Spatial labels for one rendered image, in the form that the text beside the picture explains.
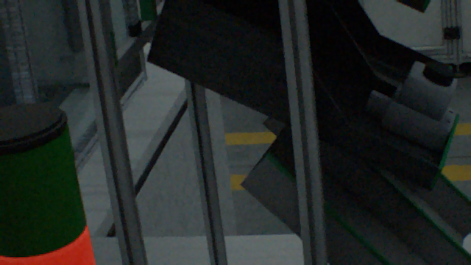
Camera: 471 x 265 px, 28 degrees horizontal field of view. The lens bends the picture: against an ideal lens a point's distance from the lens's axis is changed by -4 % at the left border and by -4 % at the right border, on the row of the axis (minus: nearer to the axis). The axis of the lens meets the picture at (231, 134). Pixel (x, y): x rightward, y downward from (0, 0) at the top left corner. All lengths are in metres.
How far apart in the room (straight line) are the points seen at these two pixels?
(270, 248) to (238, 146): 2.67
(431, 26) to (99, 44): 3.94
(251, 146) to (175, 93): 1.95
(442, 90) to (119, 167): 0.30
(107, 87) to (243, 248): 0.68
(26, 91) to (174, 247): 0.37
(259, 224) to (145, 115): 1.43
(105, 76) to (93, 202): 0.88
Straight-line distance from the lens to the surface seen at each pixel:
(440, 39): 4.72
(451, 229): 1.16
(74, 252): 0.43
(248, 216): 3.50
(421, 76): 0.88
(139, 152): 1.87
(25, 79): 1.61
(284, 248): 1.45
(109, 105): 0.83
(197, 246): 1.48
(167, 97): 2.15
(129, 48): 0.90
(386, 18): 4.68
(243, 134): 4.24
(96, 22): 0.81
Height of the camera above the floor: 1.55
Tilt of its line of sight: 21 degrees down
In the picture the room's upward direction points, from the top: 7 degrees counter-clockwise
